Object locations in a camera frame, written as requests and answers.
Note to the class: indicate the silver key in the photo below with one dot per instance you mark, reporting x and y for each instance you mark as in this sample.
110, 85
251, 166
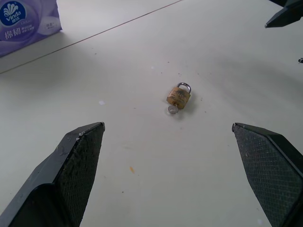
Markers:
172, 110

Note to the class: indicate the purple Vinda tissue pack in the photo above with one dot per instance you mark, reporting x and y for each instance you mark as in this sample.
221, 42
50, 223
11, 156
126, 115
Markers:
22, 23

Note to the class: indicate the brass padlock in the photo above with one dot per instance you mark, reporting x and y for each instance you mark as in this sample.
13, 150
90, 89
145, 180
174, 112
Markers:
178, 96

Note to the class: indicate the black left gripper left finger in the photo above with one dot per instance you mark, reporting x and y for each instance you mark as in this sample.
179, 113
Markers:
59, 179

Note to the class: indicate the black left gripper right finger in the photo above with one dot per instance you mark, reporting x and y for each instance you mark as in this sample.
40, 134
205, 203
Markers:
272, 170

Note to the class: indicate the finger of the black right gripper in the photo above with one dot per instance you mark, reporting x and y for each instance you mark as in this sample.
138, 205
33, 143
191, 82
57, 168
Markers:
300, 60
285, 15

